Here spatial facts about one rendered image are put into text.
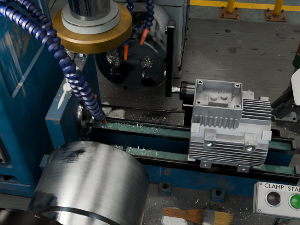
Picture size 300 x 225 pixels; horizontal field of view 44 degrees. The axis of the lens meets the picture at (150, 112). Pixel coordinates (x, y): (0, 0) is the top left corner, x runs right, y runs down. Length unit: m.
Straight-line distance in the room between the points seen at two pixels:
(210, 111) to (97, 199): 0.36
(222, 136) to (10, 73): 0.54
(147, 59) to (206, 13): 2.33
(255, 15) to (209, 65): 1.96
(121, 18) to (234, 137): 0.41
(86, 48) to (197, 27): 1.06
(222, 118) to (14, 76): 0.52
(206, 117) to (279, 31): 0.99
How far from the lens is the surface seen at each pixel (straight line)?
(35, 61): 1.05
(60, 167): 0.81
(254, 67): 1.62
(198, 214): 1.13
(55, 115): 0.92
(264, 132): 0.97
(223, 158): 1.01
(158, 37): 1.15
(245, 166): 1.03
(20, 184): 1.16
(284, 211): 0.89
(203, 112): 0.94
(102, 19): 0.83
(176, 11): 1.33
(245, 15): 3.49
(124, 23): 0.85
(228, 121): 0.96
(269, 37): 1.81
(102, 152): 0.81
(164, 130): 1.16
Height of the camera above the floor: 1.80
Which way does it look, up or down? 47 degrees down
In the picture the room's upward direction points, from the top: 1 degrees counter-clockwise
